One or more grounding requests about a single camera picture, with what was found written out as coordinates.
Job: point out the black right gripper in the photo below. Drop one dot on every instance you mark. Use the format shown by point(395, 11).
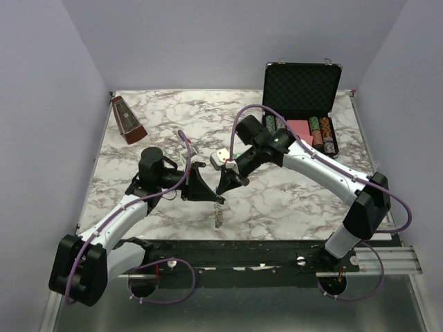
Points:
point(230, 179)

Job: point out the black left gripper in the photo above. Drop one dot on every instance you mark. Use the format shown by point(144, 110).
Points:
point(194, 187)

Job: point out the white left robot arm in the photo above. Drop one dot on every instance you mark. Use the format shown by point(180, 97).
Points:
point(84, 263)

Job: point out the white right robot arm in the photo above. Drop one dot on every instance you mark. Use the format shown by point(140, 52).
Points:
point(365, 195)

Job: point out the pink playing card deck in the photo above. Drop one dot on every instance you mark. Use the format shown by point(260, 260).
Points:
point(301, 127)

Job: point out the brown wooden metronome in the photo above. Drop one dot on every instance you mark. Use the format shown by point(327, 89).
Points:
point(128, 124)

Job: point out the black poker chip case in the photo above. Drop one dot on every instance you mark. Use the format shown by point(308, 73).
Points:
point(300, 91)

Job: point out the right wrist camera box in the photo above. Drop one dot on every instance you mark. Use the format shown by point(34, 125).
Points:
point(221, 158)

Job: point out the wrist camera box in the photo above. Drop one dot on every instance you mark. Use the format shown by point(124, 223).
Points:
point(221, 158)
point(184, 155)

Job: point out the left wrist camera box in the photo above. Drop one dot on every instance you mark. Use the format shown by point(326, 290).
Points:
point(184, 155)

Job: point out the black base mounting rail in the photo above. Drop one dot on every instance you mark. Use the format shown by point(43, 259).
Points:
point(256, 264)

